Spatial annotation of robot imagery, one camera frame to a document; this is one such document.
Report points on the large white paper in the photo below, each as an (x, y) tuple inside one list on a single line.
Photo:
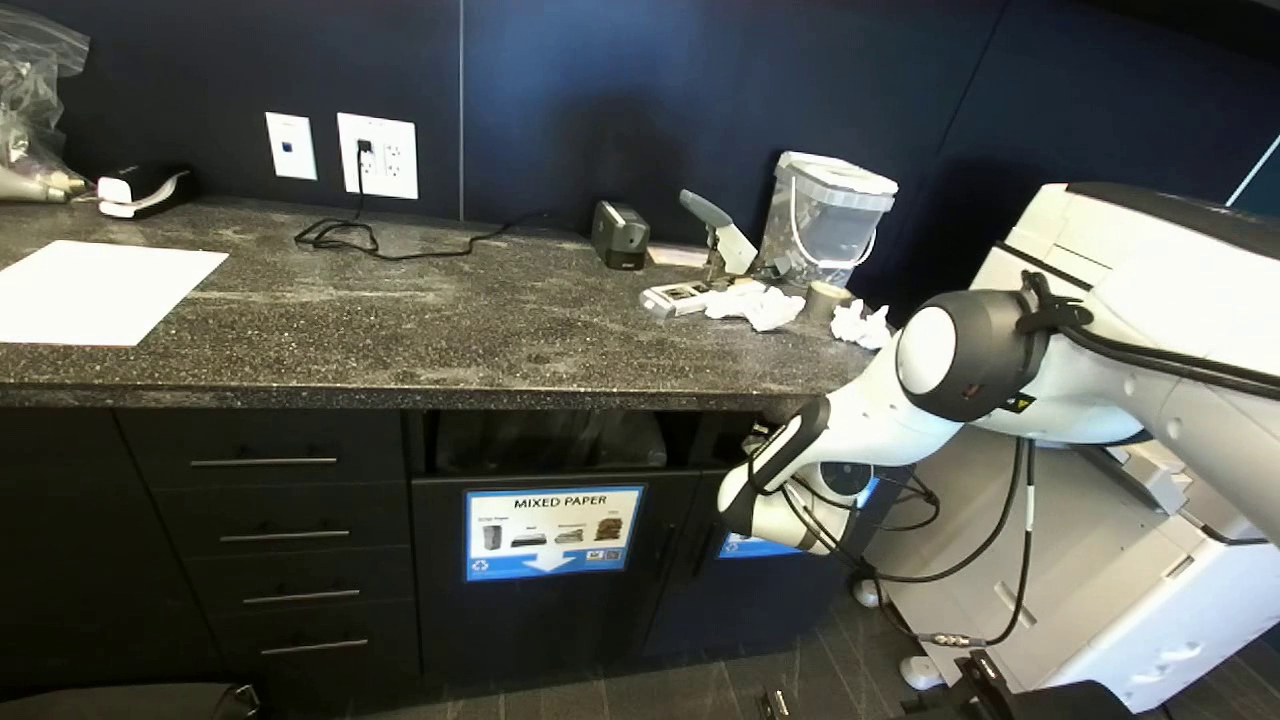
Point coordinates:
[(757, 305)]

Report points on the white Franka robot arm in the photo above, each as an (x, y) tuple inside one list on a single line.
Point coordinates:
[(972, 352)]

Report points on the black bin door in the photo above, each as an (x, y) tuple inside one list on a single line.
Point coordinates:
[(763, 607), (533, 623)]

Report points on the black pencil sharpener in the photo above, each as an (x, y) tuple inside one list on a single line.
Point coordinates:
[(622, 238)]

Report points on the blue label with down arrow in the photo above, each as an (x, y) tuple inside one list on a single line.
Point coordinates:
[(555, 534)]

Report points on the blue label with up arrow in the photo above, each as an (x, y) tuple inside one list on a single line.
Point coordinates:
[(736, 545)]

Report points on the crumpled white paper ball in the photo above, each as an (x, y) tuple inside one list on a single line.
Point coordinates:
[(861, 325)]

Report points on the clear bucket with white lid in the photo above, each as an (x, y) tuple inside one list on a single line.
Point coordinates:
[(826, 215)]

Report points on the white power outlet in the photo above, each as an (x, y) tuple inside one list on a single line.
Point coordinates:
[(390, 160)]

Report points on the white printer caster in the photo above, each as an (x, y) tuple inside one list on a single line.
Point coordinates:
[(870, 595), (923, 674)]

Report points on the small dark floor object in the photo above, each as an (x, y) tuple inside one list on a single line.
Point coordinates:
[(772, 702)]

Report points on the white and black stapler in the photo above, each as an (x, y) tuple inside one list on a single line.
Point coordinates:
[(127, 193)]

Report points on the flat white paper sheet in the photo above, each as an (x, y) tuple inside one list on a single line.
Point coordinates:
[(103, 292)]

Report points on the large white office printer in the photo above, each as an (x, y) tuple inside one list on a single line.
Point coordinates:
[(1132, 602)]

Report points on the black cabinet door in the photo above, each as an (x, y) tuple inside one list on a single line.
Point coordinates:
[(60, 545)]

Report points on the teal screen panel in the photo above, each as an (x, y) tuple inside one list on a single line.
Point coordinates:
[(1263, 181)]

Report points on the clear plastic bag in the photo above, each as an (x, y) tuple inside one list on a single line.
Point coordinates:
[(35, 83)]

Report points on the white wall plate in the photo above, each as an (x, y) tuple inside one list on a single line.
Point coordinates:
[(290, 146)]

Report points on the black wheeled floor bracket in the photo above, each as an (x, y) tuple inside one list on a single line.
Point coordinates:
[(983, 687)]

